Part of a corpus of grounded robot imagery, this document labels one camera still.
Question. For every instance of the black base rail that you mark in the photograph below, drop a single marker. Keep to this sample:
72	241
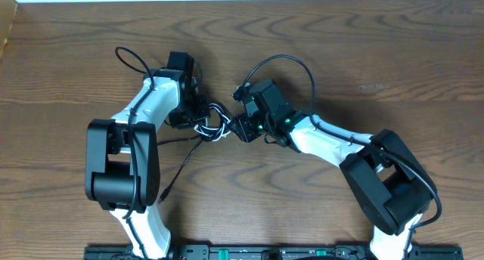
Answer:
204	252

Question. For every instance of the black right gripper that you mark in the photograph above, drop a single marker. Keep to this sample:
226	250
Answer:
242	127

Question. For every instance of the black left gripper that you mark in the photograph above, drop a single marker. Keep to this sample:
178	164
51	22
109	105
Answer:
179	120

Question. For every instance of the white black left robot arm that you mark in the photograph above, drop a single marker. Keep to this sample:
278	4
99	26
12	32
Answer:
122	168

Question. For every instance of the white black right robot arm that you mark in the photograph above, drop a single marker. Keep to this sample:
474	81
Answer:
390	185

